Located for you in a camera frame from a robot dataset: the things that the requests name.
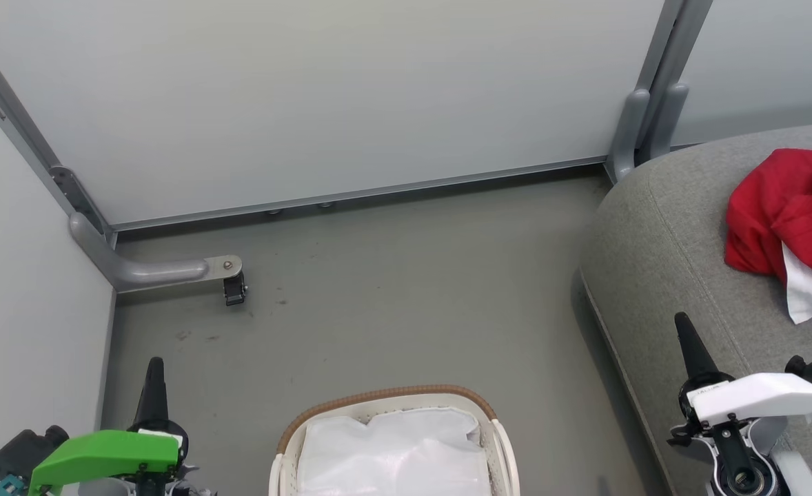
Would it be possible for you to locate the short grey partition foot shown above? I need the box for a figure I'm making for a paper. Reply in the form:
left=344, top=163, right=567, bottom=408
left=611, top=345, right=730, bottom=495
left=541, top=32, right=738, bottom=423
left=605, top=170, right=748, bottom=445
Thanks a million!
left=607, top=89, right=652, bottom=185
left=647, top=82, right=690, bottom=163

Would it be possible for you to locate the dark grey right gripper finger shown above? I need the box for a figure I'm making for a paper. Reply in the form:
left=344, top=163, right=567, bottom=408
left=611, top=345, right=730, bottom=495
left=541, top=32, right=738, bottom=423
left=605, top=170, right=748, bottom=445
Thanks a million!
left=674, top=312, right=734, bottom=388

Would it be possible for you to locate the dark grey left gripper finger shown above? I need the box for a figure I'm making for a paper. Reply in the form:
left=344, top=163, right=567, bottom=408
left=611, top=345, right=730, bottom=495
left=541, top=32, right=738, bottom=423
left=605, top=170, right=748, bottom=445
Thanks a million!
left=134, top=356, right=171, bottom=433

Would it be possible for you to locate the white basket liner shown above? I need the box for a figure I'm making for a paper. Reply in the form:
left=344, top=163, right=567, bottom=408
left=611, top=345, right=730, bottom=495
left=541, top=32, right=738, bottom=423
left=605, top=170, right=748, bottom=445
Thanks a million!
left=297, top=406, right=494, bottom=496

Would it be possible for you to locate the grey aluminium panel rail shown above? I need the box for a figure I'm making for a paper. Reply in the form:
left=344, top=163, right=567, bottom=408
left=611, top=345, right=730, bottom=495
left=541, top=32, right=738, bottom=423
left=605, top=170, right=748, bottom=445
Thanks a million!
left=112, top=156, right=610, bottom=231

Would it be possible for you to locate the grey aluminium partition post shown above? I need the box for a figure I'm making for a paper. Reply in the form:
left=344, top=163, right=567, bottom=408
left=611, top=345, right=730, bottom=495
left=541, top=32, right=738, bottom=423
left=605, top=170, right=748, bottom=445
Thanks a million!
left=0, top=21, right=119, bottom=245
left=635, top=0, right=714, bottom=101

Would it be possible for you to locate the grey fabric sofa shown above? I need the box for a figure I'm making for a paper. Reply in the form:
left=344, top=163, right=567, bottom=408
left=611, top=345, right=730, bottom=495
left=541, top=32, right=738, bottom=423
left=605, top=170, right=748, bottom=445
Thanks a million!
left=578, top=121, right=812, bottom=496

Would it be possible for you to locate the long grey partition foot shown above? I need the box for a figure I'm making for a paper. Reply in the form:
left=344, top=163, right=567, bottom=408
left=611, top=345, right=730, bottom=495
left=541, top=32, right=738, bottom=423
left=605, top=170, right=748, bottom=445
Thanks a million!
left=69, top=211, right=244, bottom=292

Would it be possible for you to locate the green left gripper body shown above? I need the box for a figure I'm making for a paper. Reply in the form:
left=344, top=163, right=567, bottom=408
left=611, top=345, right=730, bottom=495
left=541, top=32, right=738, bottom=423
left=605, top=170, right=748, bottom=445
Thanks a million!
left=27, top=419, right=190, bottom=496

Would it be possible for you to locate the white laundry basket brown rim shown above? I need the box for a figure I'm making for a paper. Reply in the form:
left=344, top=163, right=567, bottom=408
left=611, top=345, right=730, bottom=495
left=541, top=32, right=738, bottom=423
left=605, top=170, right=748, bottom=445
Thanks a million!
left=269, top=384, right=521, bottom=496

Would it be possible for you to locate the red and white garment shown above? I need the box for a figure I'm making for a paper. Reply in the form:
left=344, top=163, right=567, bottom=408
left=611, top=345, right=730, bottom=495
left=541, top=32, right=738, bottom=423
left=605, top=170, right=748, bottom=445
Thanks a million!
left=724, top=147, right=812, bottom=325

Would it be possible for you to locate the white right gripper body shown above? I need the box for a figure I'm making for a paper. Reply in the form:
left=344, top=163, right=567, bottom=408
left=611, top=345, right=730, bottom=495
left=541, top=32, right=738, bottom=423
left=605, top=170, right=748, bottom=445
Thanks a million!
left=667, top=371, right=812, bottom=496

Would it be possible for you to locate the black caster wheel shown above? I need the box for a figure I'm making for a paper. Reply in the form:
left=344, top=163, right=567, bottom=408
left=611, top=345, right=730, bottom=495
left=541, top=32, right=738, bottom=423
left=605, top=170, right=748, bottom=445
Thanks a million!
left=223, top=271, right=249, bottom=307

